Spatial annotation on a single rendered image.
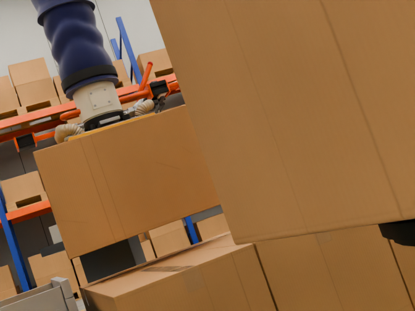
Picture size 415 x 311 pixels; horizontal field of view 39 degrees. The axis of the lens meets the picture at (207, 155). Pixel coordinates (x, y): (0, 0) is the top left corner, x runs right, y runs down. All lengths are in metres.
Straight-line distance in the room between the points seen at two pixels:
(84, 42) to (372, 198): 1.97
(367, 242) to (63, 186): 1.05
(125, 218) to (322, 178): 1.65
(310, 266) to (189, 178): 0.69
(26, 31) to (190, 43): 10.83
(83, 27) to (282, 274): 1.27
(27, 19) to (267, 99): 11.07
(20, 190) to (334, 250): 8.03
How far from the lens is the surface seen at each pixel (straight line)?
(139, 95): 2.36
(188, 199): 2.14
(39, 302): 1.92
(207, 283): 1.54
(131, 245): 2.84
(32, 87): 9.76
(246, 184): 0.62
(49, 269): 9.36
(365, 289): 1.73
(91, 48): 2.32
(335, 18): 0.43
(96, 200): 2.10
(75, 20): 2.36
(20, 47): 11.35
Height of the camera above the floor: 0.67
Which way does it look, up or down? 5 degrees up
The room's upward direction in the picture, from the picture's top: 19 degrees counter-clockwise
